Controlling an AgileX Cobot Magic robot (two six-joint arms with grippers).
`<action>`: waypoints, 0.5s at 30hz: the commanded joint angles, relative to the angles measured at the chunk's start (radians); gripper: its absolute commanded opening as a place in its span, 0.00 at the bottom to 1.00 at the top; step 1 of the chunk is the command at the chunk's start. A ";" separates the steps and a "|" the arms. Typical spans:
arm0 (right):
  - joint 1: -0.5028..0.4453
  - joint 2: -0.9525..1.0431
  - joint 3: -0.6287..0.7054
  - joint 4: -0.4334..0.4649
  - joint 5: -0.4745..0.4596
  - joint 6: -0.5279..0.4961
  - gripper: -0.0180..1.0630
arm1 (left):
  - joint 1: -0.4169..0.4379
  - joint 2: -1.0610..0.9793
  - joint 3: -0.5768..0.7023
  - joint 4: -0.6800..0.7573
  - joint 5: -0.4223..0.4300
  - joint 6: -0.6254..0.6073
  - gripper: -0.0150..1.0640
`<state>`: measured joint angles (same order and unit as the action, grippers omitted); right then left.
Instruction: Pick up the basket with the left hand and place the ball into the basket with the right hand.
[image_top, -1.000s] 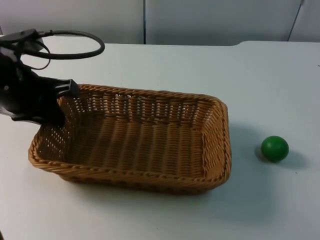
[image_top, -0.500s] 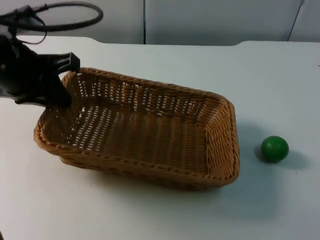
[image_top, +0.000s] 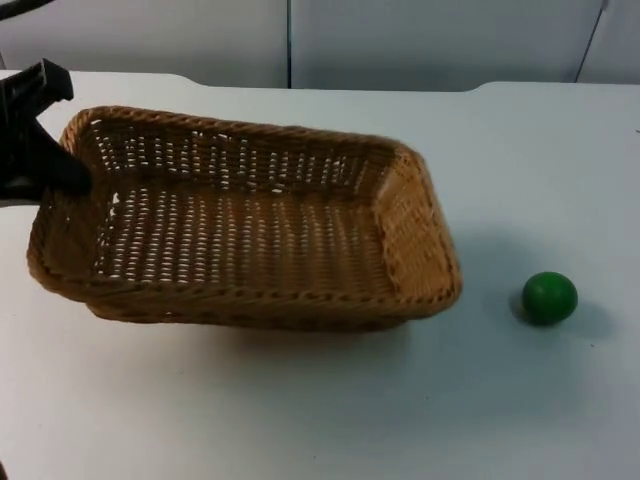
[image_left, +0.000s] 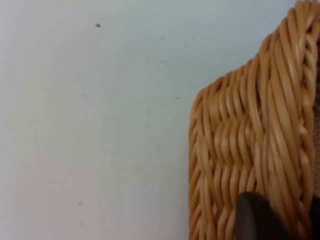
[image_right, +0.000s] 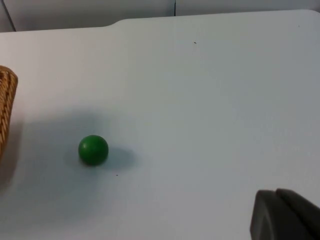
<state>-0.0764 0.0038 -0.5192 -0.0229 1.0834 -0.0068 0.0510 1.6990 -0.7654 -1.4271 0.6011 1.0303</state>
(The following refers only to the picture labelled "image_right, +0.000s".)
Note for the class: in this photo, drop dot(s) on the pale brown wicker basket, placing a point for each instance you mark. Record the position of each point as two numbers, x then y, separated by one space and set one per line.
7 112

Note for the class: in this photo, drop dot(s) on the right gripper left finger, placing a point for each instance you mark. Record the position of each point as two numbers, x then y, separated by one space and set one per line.
265 217

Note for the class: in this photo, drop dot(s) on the green ball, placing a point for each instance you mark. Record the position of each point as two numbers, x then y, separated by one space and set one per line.
93 150

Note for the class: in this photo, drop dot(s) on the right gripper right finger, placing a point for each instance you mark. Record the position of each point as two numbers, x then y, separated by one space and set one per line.
300 215

